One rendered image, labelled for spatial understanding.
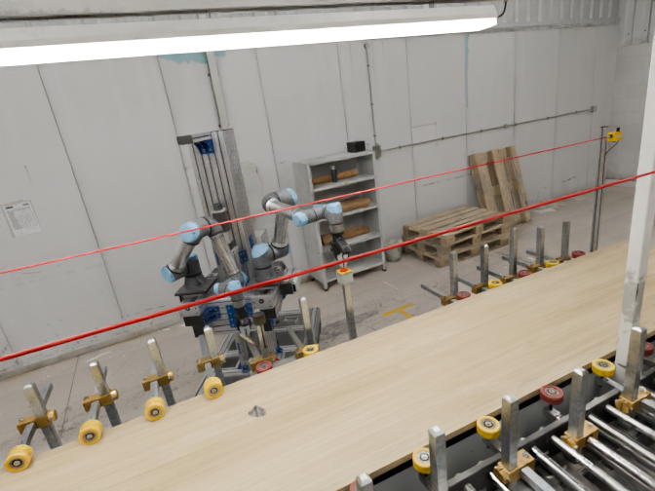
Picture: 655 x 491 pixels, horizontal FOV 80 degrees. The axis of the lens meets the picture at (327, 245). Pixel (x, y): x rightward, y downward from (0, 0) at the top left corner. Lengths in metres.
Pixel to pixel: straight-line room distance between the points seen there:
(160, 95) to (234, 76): 0.79
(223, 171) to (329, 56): 2.74
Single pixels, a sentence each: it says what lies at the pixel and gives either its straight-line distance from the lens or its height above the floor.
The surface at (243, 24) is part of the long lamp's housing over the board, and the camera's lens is 1.52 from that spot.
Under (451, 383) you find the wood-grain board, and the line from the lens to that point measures 1.82.
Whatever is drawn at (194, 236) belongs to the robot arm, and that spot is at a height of 1.48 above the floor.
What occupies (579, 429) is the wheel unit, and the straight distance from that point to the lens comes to 1.77.
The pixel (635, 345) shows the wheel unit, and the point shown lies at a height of 1.10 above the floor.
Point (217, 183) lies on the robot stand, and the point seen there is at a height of 1.70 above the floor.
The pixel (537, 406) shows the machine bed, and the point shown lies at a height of 0.77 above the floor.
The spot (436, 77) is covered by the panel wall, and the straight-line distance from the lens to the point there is 5.96.
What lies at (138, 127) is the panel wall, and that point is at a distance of 4.46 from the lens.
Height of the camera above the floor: 2.04
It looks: 19 degrees down
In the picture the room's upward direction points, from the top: 8 degrees counter-clockwise
